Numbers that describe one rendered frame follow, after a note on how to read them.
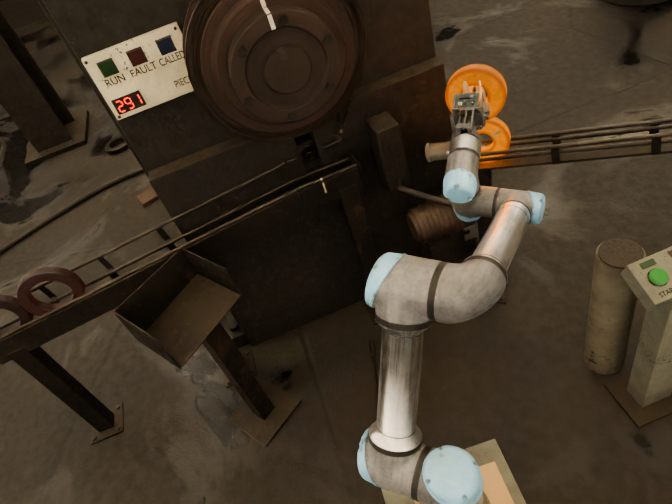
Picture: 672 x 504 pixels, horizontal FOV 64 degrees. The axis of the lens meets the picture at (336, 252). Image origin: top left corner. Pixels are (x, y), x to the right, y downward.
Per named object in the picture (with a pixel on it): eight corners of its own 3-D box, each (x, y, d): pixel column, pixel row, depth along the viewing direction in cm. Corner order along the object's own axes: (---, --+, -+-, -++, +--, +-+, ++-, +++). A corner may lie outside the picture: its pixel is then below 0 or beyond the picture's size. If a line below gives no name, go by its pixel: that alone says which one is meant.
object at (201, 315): (217, 432, 197) (112, 311, 147) (264, 375, 209) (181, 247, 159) (256, 460, 185) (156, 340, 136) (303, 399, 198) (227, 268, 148)
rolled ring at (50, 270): (57, 263, 160) (58, 256, 162) (1, 291, 160) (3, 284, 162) (97, 300, 172) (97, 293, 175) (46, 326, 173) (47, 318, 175)
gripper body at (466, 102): (485, 89, 131) (480, 128, 126) (487, 113, 138) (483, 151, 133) (453, 91, 134) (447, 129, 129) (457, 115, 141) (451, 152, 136)
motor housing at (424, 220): (423, 303, 214) (401, 202, 177) (474, 281, 215) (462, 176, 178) (437, 327, 205) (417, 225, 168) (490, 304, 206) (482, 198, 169)
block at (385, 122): (378, 177, 185) (363, 117, 169) (399, 168, 186) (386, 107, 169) (389, 194, 178) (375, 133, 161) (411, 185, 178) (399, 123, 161)
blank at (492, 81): (441, 69, 143) (439, 75, 141) (502, 58, 136) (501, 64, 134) (453, 119, 152) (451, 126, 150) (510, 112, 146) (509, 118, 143)
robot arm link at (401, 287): (414, 515, 114) (436, 272, 97) (351, 489, 121) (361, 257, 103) (433, 479, 124) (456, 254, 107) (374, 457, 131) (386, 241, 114)
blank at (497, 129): (480, 165, 171) (479, 172, 168) (446, 133, 165) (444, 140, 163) (521, 139, 159) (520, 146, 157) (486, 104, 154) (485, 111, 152)
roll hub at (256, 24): (251, 130, 145) (208, 29, 126) (347, 92, 147) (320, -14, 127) (255, 140, 141) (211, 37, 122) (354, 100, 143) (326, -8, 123)
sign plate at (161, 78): (117, 117, 151) (81, 57, 139) (204, 83, 153) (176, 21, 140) (117, 121, 150) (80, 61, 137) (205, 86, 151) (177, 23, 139)
